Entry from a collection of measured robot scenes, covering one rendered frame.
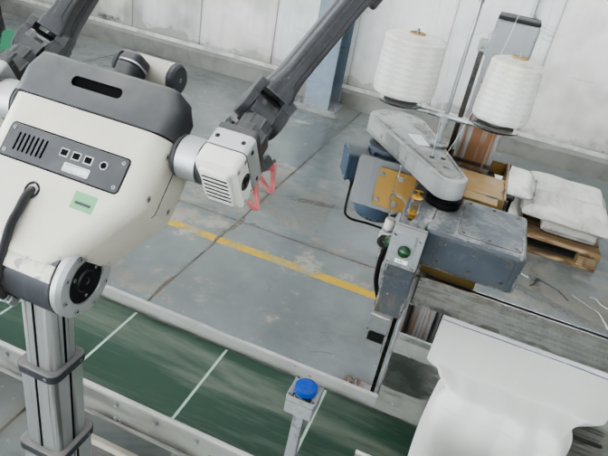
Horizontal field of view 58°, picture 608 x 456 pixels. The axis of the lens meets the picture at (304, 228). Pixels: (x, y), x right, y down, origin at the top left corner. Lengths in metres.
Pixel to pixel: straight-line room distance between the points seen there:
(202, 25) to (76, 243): 6.38
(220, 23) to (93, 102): 6.10
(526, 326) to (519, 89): 0.61
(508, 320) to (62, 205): 1.12
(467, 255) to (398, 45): 0.55
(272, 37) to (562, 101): 3.33
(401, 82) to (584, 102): 5.11
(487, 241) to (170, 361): 1.32
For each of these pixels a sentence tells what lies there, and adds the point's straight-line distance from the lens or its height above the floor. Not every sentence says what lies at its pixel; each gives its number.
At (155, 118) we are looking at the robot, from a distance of 1.12.
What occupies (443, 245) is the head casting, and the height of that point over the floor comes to 1.30.
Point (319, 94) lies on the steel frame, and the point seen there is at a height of 0.20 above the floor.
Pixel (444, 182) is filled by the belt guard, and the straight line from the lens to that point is 1.36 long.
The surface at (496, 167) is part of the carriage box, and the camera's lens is 1.86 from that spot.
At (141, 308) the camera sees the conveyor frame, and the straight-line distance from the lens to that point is 2.40.
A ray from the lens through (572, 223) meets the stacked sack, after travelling 4.40.
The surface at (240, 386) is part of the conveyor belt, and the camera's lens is 2.11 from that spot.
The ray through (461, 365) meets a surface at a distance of 1.68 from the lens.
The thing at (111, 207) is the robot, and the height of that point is 1.37.
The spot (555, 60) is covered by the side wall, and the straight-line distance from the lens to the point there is 6.40.
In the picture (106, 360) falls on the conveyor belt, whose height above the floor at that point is 0.38.
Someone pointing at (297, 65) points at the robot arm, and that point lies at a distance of 1.19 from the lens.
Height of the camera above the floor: 1.90
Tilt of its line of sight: 29 degrees down
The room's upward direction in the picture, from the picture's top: 11 degrees clockwise
